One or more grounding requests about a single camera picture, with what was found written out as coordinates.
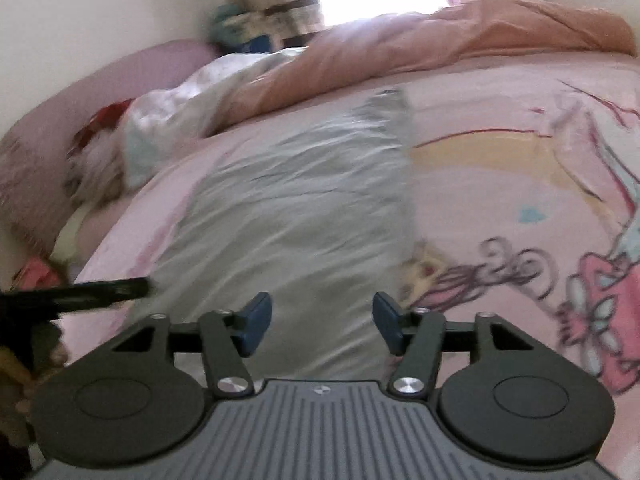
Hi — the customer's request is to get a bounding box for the grey and black shirt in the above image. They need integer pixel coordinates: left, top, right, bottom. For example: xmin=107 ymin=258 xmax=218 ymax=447
xmin=128 ymin=90 xmax=413 ymax=380

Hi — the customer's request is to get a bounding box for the pile of clothes by curtain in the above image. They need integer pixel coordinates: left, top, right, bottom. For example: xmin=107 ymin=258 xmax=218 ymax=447
xmin=207 ymin=3 xmax=283 ymax=54

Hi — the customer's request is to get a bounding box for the red cloth beside bed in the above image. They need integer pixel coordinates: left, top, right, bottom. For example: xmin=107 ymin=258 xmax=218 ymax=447
xmin=10 ymin=257 xmax=65 ymax=292

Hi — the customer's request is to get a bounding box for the green pillow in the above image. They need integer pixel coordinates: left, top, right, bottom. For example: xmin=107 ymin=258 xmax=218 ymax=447
xmin=49 ymin=204 xmax=93 ymax=266

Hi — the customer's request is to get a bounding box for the mauve quilted headboard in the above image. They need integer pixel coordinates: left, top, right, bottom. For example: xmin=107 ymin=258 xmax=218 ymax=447
xmin=1 ymin=40 xmax=220 ymax=256

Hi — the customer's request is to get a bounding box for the grey knitted garment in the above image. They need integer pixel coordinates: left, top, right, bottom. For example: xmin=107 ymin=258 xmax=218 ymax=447
xmin=63 ymin=129 xmax=125 ymax=206

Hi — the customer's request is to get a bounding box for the pink printed bed sheet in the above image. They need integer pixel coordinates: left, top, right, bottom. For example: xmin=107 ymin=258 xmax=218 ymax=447
xmin=62 ymin=53 xmax=639 ymax=479

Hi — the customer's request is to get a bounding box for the red garment at headboard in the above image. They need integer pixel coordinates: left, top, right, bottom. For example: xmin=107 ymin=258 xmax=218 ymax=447
xmin=68 ymin=99 xmax=134 ymax=155

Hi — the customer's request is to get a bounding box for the white pastel patterned quilt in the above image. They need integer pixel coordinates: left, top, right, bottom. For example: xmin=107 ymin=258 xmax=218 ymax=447
xmin=118 ymin=48 xmax=304 ymax=191

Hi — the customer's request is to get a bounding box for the salmon pink duvet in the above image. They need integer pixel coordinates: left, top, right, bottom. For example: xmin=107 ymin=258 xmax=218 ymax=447
xmin=213 ymin=0 xmax=637 ymax=132

